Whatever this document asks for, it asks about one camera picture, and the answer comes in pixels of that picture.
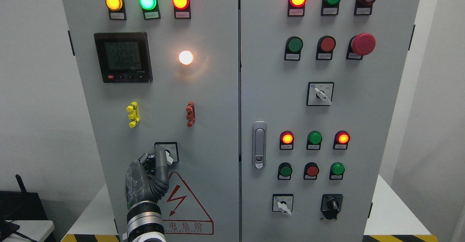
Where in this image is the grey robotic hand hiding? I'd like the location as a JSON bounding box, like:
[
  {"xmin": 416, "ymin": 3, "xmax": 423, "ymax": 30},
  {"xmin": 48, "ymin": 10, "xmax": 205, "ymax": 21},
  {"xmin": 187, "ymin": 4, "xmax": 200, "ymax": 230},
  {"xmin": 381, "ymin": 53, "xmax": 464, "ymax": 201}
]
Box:
[{"xmin": 126, "ymin": 145, "xmax": 169, "ymax": 209}]

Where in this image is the door rotary switch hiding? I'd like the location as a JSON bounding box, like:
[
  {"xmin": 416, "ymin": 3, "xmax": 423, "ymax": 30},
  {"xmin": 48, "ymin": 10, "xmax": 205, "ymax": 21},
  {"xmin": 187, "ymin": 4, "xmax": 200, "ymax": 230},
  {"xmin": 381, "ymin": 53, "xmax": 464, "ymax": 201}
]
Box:
[{"xmin": 154, "ymin": 142, "xmax": 179, "ymax": 165}]

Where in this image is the green lit indicator light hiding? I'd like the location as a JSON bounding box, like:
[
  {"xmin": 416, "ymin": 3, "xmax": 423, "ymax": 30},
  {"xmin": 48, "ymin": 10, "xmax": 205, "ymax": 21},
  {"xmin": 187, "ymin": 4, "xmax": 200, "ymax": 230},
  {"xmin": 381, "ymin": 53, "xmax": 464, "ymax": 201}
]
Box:
[{"xmin": 138, "ymin": 0, "xmax": 161, "ymax": 20}]

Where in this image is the yellow indicator light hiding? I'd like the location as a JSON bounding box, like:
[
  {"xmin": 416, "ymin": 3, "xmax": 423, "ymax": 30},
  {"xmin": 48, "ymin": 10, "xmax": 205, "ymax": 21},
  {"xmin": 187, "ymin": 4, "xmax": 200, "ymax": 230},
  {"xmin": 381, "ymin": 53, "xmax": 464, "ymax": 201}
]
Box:
[{"xmin": 106, "ymin": 0, "xmax": 127, "ymax": 20}]

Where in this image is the red electrical hazard sticker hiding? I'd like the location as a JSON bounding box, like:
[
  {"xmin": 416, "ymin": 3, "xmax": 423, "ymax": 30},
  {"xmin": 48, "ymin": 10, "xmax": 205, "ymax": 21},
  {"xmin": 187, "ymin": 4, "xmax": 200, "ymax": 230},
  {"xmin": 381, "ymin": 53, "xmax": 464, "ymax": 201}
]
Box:
[{"xmin": 158, "ymin": 172, "xmax": 214, "ymax": 235}]

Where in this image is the yellow terminal connector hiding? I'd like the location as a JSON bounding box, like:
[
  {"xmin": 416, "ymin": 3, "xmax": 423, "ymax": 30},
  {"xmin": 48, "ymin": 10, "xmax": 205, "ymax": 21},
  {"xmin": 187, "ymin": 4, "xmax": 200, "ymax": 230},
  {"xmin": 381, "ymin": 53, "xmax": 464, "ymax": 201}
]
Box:
[{"xmin": 126, "ymin": 101, "xmax": 140, "ymax": 128}]

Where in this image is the red terminal connector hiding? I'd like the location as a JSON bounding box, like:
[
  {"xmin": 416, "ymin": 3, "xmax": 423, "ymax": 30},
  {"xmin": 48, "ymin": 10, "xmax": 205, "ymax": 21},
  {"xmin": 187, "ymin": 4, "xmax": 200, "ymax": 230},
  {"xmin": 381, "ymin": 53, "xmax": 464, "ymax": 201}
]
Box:
[{"xmin": 185, "ymin": 101, "xmax": 196, "ymax": 128}]

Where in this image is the grey left cabinet door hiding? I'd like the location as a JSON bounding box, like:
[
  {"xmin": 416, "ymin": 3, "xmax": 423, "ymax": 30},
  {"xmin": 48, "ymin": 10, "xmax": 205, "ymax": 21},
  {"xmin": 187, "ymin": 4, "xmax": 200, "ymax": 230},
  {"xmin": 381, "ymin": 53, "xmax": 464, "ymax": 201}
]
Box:
[{"xmin": 63, "ymin": 0, "xmax": 240, "ymax": 242}]

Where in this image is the grey cabinet door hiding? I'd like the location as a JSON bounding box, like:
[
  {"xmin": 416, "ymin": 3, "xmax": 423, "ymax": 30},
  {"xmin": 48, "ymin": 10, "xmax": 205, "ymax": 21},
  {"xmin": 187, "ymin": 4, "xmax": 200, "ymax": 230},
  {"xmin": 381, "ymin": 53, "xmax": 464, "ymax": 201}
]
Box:
[
  {"xmin": 240, "ymin": 0, "xmax": 420, "ymax": 242},
  {"xmin": 63, "ymin": 0, "xmax": 240, "ymax": 242}
]

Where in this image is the white side table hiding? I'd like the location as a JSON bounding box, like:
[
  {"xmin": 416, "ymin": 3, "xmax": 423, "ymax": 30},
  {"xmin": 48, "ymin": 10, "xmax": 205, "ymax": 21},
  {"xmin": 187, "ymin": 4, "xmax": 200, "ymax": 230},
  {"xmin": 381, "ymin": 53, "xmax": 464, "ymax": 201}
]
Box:
[{"xmin": 12, "ymin": 220, "xmax": 56, "ymax": 242}]

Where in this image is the black digital power meter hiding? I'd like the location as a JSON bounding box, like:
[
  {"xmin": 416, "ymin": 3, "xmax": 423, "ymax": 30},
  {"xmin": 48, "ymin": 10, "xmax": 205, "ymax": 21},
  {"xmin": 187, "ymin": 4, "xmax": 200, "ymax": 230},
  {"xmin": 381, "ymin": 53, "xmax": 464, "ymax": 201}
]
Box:
[{"xmin": 94, "ymin": 32, "xmax": 153, "ymax": 83}]

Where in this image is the small clear lamp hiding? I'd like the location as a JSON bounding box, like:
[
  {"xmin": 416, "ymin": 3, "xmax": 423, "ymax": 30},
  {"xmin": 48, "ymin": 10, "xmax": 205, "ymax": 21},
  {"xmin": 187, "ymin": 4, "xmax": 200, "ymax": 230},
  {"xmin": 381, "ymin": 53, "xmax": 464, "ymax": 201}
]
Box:
[{"xmin": 179, "ymin": 50, "xmax": 193, "ymax": 65}]

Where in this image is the black box with antenna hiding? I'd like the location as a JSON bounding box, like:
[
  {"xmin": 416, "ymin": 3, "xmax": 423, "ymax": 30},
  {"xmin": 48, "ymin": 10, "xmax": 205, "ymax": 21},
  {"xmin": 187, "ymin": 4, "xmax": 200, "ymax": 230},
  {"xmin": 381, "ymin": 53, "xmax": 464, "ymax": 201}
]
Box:
[{"xmin": 0, "ymin": 174, "xmax": 48, "ymax": 221}]

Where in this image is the green push button lower left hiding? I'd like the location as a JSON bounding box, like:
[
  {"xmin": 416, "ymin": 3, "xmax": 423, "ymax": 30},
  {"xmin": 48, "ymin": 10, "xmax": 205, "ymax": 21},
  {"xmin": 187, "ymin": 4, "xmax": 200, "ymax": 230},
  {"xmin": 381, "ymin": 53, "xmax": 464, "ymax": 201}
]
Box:
[{"xmin": 277, "ymin": 162, "xmax": 293, "ymax": 180}]

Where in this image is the green push button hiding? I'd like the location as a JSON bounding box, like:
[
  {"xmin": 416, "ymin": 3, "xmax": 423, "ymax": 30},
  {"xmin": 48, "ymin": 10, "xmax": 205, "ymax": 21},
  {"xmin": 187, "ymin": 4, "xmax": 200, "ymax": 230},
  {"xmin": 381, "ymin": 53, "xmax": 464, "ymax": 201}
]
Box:
[
  {"xmin": 284, "ymin": 36, "xmax": 303, "ymax": 61},
  {"xmin": 329, "ymin": 162, "xmax": 345, "ymax": 180},
  {"xmin": 277, "ymin": 162, "xmax": 293, "ymax": 180}
]

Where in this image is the red lit indicator lower left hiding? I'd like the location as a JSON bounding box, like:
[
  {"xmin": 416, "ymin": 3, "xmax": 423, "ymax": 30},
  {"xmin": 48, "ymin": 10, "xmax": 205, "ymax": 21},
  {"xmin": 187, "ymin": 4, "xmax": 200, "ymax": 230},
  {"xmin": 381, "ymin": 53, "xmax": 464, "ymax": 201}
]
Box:
[{"xmin": 279, "ymin": 130, "xmax": 294, "ymax": 150}]

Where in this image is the red push button lower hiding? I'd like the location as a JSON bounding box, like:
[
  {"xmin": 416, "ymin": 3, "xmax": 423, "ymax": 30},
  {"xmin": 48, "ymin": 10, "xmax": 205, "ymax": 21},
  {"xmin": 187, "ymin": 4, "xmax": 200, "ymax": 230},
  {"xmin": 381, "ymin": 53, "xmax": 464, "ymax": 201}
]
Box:
[{"xmin": 303, "ymin": 162, "xmax": 319, "ymax": 180}]

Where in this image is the red push button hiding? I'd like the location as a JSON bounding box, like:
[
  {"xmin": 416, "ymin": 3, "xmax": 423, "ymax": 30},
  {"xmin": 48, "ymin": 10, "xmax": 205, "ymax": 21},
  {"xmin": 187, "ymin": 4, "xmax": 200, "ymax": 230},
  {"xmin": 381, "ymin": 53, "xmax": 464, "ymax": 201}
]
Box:
[
  {"xmin": 303, "ymin": 162, "xmax": 319, "ymax": 180},
  {"xmin": 315, "ymin": 35, "xmax": 336, "ymax": 60}
]

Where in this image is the green indicator lower middle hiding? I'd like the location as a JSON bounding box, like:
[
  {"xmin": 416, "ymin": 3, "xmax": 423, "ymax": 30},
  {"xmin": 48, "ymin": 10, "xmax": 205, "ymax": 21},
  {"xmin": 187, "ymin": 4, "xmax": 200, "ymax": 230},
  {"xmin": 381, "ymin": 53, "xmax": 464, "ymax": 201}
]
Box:
[{"xmin": 307, "ymin": 130, "xmax": 323, "ymax": 150}]

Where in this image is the red lit indicator light left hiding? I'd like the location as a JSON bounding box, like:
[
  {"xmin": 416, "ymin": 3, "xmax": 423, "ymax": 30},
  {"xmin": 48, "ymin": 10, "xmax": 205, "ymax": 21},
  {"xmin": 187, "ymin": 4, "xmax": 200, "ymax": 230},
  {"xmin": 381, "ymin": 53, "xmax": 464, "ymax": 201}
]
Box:
[{"xmin": 172, "ymin": 0, "xmax": 191, "ymax": 20}]

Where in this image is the green push button lower right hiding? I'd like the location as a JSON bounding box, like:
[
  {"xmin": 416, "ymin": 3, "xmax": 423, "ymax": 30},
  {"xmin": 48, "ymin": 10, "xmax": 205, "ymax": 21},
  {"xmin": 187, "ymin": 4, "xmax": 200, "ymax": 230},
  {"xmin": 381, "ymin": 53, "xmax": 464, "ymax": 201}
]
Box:
[{"xmin": 329, "ymin": 162, "xmax": 345, "ymax": 180}]

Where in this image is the red lit indicator lower right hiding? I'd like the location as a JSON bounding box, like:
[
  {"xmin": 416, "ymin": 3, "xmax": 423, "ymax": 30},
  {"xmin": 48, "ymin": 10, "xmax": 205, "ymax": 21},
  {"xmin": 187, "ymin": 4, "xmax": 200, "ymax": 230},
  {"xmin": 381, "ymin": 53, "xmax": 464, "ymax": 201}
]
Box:
[{"xmin": 333, "ymin": 130, "xmax": 351, "ymax": 150}]

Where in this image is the green push button upper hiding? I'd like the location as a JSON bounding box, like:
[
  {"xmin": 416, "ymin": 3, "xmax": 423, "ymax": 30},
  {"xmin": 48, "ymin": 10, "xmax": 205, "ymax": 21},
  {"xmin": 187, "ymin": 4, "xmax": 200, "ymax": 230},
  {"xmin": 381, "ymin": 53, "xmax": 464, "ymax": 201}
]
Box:
[{"xmin": 284, "ymin": 36, "xmax": 303, "ymax": 61}]

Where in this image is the grey right cabinet door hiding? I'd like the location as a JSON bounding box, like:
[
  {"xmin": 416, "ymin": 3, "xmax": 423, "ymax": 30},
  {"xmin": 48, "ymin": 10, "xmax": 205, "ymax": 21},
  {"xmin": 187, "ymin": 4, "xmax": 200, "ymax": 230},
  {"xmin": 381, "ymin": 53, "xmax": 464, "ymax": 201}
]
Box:
[{"xmin": 240, "ymin": 0, "xmax": 420, "ymax": 242}]

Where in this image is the red push button upper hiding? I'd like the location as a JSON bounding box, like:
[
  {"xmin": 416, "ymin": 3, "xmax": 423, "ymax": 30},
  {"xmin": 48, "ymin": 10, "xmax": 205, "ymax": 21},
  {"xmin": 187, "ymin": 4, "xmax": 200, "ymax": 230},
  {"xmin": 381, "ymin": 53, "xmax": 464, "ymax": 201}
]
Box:
[{"xmin": 315, "ymin": 35, "xmax": 336, "ymax": 60}]

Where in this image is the red lit indicator top right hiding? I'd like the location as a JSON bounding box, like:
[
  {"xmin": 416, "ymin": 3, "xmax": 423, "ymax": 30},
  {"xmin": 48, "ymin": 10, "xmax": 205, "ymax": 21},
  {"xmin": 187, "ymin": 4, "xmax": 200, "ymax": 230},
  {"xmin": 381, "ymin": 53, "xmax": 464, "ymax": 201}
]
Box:
[{"xmin": 287, "ymin": 0, "xmax": 307, "ymax": 17}]

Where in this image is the white platform with hazard stripe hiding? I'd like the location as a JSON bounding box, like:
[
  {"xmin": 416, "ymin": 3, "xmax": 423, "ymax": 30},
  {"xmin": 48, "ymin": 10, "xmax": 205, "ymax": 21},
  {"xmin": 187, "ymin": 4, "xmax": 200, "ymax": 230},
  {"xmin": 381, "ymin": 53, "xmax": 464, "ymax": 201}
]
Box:
[{"xmin": 62, "ymin": 176, "xmax": 437, "ymax": 242}]

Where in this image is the red emergency stop button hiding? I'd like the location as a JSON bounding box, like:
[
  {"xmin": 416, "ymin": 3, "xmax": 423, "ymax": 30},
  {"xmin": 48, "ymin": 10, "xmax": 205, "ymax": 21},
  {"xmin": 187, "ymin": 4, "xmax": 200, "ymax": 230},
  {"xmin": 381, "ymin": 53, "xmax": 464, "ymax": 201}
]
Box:
[{"xmin": 346, "ymin": 32, "xmax": 376, "ymax": 60}]

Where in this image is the green indicator top right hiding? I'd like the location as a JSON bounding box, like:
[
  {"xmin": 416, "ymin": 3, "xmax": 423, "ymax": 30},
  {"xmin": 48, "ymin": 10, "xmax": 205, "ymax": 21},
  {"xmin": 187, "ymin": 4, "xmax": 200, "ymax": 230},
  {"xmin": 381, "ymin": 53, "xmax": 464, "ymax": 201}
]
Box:
[{"xmin": 321, "ymin": 0, "xmax": 341, "ymax": 16}]

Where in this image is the dark red buzzer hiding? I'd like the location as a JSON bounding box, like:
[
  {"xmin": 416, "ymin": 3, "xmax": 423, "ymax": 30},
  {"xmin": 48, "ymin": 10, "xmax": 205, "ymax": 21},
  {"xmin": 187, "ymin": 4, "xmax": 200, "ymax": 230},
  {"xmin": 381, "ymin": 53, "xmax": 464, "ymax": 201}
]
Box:
[{"xmin": 354, "ymin": 0, "xmax": 376, "ymax": 16}]

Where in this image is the silver door handle lock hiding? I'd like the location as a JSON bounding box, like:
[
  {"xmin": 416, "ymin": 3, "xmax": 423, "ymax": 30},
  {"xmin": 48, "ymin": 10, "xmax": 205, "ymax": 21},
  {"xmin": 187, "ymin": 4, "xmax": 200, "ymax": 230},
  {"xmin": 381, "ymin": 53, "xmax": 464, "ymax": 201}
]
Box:
[{"xmin": 252, "ymin": 121, "xmax": 266, "ymax": 169}]

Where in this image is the lower white rotary switch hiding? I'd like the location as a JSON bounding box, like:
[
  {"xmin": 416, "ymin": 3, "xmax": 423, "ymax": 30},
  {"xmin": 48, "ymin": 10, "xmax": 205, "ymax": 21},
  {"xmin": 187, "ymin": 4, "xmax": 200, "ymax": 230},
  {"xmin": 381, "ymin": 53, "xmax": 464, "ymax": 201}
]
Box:
[{"xmin": 272, "ymin": 193, "xmax": 294, "ymax": 217}]

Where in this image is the black rotary selector switch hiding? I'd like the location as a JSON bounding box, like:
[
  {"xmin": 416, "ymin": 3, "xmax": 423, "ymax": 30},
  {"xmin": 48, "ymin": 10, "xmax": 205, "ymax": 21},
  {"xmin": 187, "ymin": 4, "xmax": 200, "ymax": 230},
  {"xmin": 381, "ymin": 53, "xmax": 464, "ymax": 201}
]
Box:
[{"xmin": 320, "ymin": 194, "xmax": 343, "ymax": 220}]

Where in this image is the upper right rotary switch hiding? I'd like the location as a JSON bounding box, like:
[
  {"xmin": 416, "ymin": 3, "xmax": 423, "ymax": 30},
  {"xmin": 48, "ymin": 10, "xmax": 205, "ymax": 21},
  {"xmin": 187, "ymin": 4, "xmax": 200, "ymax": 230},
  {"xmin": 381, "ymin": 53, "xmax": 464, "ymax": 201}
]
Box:
[{"xmin": 307, "ymin": 82, "xmax": 335, "ymax": 106}]

